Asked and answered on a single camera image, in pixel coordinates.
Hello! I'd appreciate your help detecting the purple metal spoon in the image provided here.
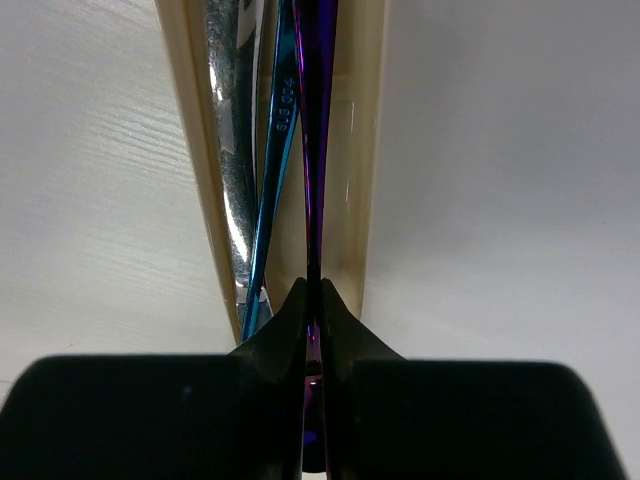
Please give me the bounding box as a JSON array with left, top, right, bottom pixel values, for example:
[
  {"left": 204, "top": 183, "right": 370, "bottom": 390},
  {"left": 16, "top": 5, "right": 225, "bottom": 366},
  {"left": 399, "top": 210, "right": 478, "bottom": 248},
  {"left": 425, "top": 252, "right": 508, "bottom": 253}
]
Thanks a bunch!
[{"left": 293, "top": 1, "right": 338, "bottom": 474}]

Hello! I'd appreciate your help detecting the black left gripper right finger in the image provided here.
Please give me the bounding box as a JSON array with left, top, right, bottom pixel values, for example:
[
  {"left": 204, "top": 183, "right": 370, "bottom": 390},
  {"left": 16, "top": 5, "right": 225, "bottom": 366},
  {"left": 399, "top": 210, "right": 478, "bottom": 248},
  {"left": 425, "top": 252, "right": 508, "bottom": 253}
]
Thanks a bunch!
[{"left": 321, "top": 281, "right": 625, "bottom": 479}]

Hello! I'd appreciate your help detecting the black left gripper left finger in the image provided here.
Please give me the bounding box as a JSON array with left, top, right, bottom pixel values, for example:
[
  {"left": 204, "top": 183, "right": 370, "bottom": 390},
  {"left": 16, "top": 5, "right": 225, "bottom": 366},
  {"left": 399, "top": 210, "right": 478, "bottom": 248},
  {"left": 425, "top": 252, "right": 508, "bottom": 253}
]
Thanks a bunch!
[{"left": 1, "top": 279, "right": 307, "bottom": 479}]

